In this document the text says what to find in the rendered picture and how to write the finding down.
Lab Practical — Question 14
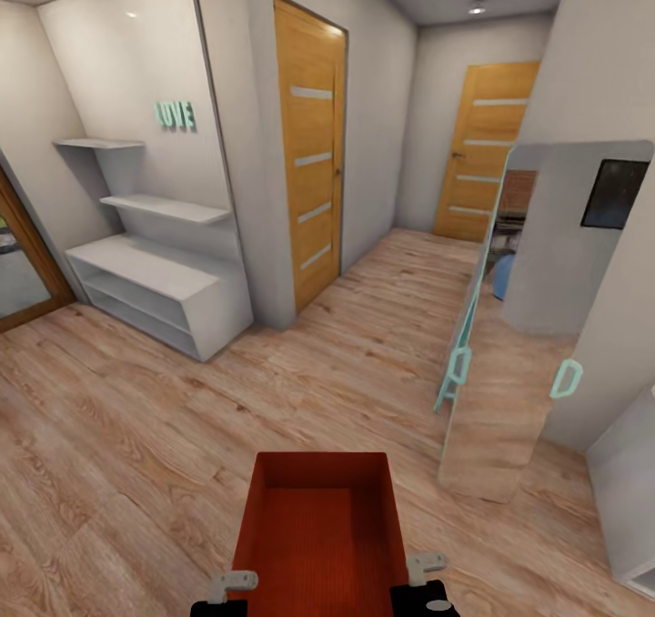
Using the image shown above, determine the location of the storage box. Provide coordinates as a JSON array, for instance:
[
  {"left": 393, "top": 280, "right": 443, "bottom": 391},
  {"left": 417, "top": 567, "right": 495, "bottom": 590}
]
[{"left": 226, "top": 451, "right": 409, "bottom": 617}]

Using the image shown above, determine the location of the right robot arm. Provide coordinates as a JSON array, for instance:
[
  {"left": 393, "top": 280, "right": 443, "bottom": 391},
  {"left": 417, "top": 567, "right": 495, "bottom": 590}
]
[{"left": 389, "top": 551, "right": 458, "bottom": 617}]

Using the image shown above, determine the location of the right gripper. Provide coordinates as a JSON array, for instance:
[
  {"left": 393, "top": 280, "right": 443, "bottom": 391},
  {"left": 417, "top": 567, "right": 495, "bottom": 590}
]
[{"left": 389, "top": 580, "right": 448, "bottom": 617}]

